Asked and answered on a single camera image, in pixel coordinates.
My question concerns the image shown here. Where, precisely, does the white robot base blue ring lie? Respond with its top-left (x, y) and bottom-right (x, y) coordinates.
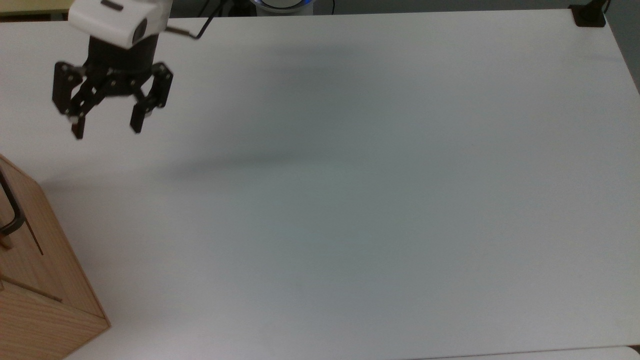
top-left (251, 0), bottom-right (317, 14)

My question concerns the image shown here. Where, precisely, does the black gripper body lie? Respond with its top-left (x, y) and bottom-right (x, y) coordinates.
top-left (84, 33), bottom-right (161, 84)

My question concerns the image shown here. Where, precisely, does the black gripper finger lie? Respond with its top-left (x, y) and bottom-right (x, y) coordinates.
top-left (129, 61), bottom-right (175, 135)
top-left (52, 61), bottom-right (109, 140)

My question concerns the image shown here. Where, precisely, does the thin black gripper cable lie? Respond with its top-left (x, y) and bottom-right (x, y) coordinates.
top-left (165, 0), bottom-right (223, 40)

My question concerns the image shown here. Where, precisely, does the black table clamp mount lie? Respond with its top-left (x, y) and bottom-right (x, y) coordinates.
top-left (569, 0), bottom-right (610, 28)

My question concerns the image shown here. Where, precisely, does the yellowish background table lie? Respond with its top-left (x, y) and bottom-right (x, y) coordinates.
top-left (0, 0), bottom-right (72, 19)

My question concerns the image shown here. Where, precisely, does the light wooden drawer cabinet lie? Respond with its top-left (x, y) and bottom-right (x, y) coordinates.
top-left (0, 154), bottom-right (111, 360)

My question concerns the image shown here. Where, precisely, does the black metal drawer handle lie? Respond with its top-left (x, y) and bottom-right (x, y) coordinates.
top-left (0, 169), bottom-right (26, 236)

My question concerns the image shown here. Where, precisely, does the light wooden drawer front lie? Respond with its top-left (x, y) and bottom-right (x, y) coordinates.
top-left (0, 155), bottom-right (65, 302)

